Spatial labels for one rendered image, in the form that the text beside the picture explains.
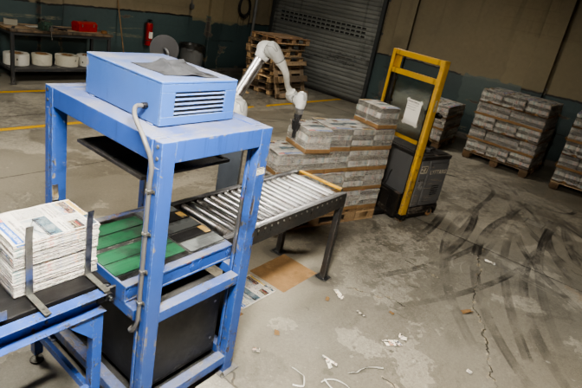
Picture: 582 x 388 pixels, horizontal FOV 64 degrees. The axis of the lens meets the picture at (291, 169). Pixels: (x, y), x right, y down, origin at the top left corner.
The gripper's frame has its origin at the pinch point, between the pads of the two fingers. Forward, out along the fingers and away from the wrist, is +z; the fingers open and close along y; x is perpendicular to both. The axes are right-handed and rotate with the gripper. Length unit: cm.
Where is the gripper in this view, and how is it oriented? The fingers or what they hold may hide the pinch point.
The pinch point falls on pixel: (294, 133)
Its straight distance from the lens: 452.6
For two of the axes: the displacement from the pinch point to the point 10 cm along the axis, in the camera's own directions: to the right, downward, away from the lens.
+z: -2.1, 9.2, 3.2
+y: -5.4, -3.8, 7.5
